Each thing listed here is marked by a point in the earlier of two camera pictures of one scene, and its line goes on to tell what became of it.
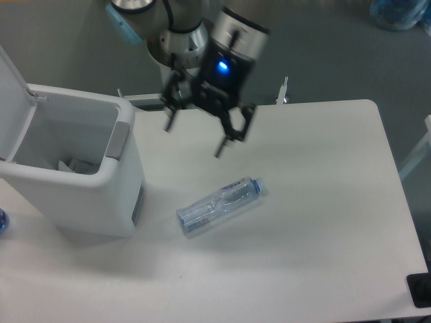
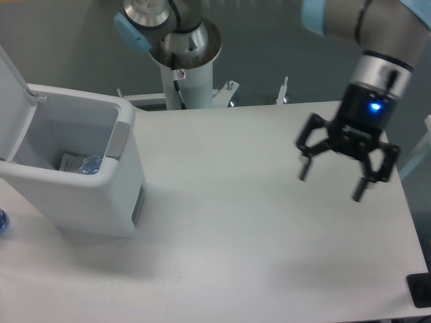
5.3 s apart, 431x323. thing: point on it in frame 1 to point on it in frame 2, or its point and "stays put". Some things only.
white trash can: [79, 161] stays put
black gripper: [221, 79] to [366, 111]
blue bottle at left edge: [4, 222] stays put
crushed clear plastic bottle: [196, 213] to [91, 165]
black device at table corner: [419, 288] stays put
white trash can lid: [17, 108] stays put
